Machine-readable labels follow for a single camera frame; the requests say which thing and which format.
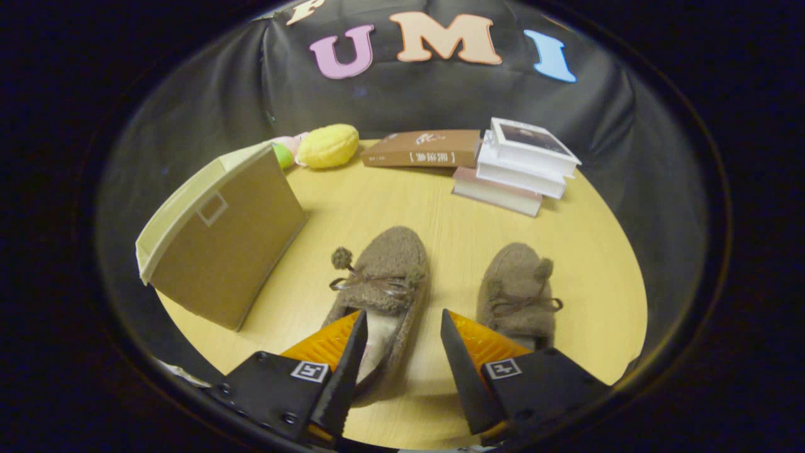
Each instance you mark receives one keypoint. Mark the brown book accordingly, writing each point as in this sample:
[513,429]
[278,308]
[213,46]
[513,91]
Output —
[421,151]

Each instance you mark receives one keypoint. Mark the pink and green plush toy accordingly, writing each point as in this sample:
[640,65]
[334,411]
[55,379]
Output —
[283,154]

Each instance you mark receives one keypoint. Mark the black backdrop cloth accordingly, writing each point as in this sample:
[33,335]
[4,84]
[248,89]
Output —
[440,100]

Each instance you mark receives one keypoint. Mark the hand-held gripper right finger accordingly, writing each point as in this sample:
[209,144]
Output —
[465,377]

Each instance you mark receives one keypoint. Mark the yellow round plush toy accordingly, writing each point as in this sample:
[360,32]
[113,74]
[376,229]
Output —
[327,146]

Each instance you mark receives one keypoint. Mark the plain white book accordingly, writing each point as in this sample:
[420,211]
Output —
[516,177]

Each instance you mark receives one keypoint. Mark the brown fuzzy shoe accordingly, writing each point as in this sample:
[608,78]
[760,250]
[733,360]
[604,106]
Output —
[516,277]
[390,264]

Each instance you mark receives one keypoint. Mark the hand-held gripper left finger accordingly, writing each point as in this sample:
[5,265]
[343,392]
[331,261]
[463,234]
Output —
[346,377]

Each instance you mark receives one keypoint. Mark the beige fabric storage box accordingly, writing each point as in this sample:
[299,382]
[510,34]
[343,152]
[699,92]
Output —
[233,251]

